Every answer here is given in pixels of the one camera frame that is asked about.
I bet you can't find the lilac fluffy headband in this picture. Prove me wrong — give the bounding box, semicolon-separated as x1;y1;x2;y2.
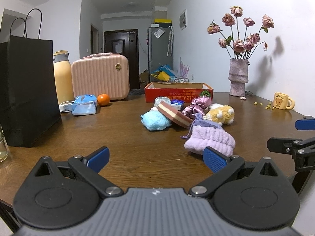
184;125;235;157

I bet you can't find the yellow white plush toy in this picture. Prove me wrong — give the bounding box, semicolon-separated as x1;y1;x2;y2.
202;103;235;126

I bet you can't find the lavender knit drawstring pouch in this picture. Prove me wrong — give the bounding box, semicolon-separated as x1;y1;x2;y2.
181;112;223;139

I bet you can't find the purple satin scrunchie bag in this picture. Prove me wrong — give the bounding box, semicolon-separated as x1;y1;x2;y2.
183;95;212;119

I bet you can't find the light blue fluffy cloth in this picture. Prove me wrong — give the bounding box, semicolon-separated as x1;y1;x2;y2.
140;107;171;131

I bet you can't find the blue handkerchief tissue pack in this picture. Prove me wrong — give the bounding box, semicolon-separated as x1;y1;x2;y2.
170;99;185;111

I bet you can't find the blue soft tissue pack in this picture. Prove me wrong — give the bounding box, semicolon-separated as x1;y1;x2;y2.
71;95;97;116

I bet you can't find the yellow bear mug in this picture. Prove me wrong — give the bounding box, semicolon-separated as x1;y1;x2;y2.
273;92;295;110

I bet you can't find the clear glass jar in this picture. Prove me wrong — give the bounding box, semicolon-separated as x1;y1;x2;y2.
0;126;12;162

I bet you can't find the pink textured vase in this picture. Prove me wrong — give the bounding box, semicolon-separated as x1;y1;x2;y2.
229;59;249;97

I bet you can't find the black paper shopping bag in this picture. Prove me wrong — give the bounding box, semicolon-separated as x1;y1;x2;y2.
0;8;62;148

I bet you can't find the orange tangerine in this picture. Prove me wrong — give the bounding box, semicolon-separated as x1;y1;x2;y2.
97;94;110;107

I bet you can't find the yellow thermos bottle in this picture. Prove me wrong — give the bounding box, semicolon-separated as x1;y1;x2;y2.
53;50;74;104

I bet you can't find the red cardboard box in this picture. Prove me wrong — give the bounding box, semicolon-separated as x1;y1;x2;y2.
144;82;214;103

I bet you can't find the pink ribbed small suitcase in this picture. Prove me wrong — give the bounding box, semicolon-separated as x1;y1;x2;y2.
71;53;130;100

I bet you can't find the clear round plastic container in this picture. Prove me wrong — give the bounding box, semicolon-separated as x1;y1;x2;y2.
154;96;171;108

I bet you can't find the brown cardboard box on floor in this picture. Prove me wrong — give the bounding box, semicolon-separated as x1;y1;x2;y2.
139;69;150;89

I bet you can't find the yellow and blue bags pile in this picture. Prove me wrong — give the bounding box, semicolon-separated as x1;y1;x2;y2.
150;65;177;82

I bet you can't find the umbrella hanging on refrigerator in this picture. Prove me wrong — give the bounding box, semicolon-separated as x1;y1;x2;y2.
167;26;173;56

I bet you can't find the dark brown entrance door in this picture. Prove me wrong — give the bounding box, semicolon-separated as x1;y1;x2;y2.
103;29;140;90

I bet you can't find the grey refrigerator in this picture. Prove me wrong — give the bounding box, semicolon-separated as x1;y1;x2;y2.
147;27;173;82

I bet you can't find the yellow box atop refrigerator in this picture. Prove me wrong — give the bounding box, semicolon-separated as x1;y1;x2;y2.
154;19;172;24

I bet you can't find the white charger with cable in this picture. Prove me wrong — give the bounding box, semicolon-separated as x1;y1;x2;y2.
59;100;74;113

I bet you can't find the purple coral wall decoration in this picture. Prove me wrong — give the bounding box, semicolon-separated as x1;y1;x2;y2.
179;58;190;78

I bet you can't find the white wall vent panel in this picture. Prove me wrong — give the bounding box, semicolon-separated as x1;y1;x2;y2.
179;10;187;30

